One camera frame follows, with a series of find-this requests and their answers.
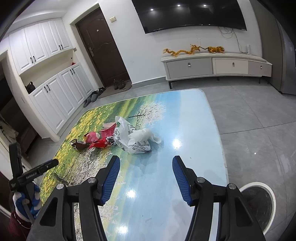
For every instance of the black bag in niche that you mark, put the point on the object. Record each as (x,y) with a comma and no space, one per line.
(30,87)

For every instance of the white round trash bin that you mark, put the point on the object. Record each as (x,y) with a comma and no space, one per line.
(262,202)

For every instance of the white tissue bag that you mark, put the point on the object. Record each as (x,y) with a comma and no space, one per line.
(143,135)

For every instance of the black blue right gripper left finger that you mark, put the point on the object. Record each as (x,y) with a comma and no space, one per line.
(106,178)

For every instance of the blue white gloved left hand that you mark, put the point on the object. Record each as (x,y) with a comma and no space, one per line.
(22,205)

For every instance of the red snack bag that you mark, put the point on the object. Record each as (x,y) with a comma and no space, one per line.
(103,143)

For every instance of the black wall television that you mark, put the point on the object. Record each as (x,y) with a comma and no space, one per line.
(168,14)

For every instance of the grey slippers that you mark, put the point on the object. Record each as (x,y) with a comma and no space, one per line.
(93,96)

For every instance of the pink paper box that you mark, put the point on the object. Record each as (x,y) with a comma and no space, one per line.
(107,130)

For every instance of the white wall cabinet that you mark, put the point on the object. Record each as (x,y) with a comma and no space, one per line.
(43,53)

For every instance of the brown shoes pair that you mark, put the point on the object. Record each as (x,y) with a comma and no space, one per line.
(119,84)

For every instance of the golden dragon ornament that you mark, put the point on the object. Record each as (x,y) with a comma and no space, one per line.
(193,49)

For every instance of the pink red small wrapper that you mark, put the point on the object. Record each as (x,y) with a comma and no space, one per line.
(91,137)

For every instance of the brown small wrapper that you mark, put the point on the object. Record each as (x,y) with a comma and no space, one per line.
(79,145)

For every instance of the silver refrigerator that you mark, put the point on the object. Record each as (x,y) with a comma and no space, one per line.
(287,85)

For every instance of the white printed plastic bag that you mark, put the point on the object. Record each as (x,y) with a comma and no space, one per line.
(122,138)

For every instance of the white grey TV console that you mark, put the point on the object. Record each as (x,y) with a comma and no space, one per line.
(202,65)

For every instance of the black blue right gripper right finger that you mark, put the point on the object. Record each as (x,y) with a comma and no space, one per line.
(186,181)

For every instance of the dark red sleeve forearm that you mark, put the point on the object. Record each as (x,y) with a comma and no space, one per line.
(18,228)

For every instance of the dark brown door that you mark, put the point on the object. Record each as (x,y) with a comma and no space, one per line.
(101,47)

